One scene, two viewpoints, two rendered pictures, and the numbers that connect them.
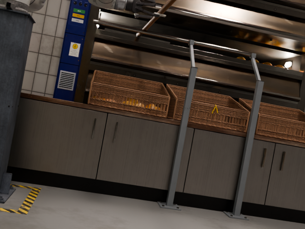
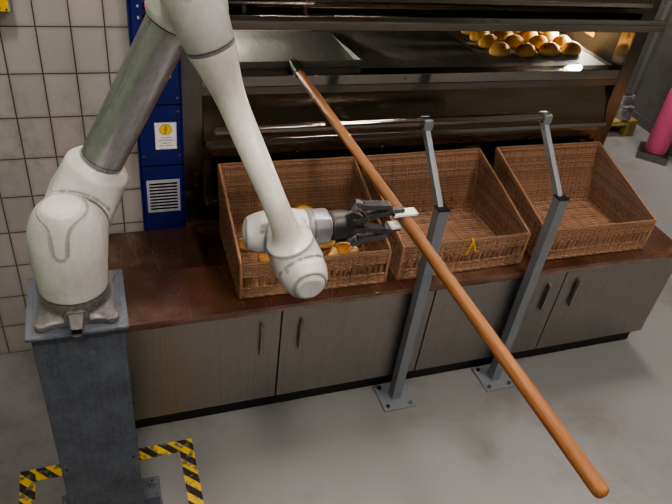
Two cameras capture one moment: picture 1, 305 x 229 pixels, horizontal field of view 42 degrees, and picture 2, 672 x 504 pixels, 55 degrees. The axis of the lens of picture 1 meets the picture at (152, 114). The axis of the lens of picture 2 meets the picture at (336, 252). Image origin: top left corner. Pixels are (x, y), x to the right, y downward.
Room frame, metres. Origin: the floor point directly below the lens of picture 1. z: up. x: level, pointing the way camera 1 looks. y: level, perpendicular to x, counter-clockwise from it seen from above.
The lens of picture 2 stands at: (0.94, 0.56, 2.08)
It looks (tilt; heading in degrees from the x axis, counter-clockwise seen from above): 37 degrees down; 345
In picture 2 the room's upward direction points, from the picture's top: 8 degrees clockwise
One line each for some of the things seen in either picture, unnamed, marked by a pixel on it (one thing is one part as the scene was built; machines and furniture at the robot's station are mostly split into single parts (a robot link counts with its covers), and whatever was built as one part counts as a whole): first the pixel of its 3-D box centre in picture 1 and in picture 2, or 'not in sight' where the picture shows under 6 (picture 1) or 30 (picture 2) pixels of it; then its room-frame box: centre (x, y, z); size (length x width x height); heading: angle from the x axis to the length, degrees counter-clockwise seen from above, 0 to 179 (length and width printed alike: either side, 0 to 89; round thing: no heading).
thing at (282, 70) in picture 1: (202, 53); (430, 74); (3.28, -0.32, 1.16); 1.80 x 0.06 x 0.04; 99
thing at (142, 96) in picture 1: (128, 92); (301, 222); (2.90, 0.20, 0.72); 0.56 x 0.49 x 0.28; 98
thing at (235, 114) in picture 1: (204, 106); (441, 209); (2.99, -0.38, 0.72); 0.56 x 0.49 x 0.28; 100
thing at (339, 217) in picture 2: (133, 5); (345, 223); (2.23, 0.22, 1.18); 0.09 x 0.07 x 0.08; 99
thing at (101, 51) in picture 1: (200, 70); (426, 110); (3.26, -0.33, 1.02); 1.79 x 0.11 x 0.19; 99
